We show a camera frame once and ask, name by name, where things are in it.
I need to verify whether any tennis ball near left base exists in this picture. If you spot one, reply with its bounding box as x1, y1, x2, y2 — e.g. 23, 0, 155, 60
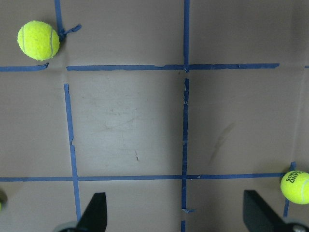
0, 190, 7, 211

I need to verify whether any tennis ball front left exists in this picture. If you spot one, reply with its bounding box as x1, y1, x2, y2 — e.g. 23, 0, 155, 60
17, 20, 60, 61

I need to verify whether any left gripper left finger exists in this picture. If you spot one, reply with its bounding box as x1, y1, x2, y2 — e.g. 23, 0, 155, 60
76, 192, 107, 232

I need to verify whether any tennis ball at centre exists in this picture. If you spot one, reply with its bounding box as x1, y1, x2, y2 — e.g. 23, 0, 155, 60
280, 170, 309, 204

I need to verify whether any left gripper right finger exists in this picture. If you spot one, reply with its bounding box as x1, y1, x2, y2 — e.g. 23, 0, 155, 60
242, 190, 286, 232

